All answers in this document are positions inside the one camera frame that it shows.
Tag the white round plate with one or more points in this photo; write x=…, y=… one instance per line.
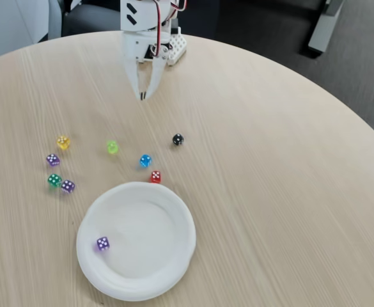
x=135, y=243

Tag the grey metal desk leg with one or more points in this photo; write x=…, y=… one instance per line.
x=322, y=28

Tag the white partition panel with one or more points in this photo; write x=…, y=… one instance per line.
x=11, y=25

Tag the red translucent dice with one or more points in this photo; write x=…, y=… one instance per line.
x=156, y=176

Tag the dark green translucent dice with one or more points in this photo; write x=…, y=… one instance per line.
x=54, y=180

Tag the purple translucent dice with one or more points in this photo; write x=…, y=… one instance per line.
x=67, y=186
x=103, y=243
x=53, y=160

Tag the black dice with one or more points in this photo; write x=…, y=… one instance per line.
x=177, y=139

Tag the light green translucent dice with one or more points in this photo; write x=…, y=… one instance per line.
x=112, y=147

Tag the dark grey office chair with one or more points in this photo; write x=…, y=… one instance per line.
x=94, y=19

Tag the yellow translucent dice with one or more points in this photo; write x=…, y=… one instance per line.
x=63, y=142

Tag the blue translucent dice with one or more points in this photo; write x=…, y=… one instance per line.
x=145, y=160

